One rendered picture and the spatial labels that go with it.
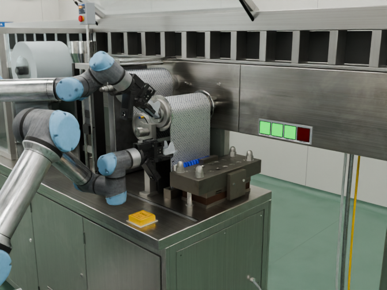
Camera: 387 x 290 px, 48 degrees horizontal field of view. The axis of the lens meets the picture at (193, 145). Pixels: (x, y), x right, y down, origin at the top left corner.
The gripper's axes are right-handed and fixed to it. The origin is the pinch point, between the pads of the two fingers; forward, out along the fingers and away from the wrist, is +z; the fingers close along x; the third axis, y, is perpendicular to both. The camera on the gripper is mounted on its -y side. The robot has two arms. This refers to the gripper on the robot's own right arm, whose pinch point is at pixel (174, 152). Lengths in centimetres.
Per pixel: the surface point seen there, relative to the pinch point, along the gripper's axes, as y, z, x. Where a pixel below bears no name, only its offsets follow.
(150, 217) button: -16.8, -24.8, -13.4
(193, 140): 3.2, 11.2, -0.3
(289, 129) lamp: 10.5, 29.4, -35.9
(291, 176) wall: -97, 263, 101
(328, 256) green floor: -109, 154, 2
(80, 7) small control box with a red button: 60, -1, 62
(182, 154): -1.7, 4.6, -0.3
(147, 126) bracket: 10.4, -6.1, 9.3
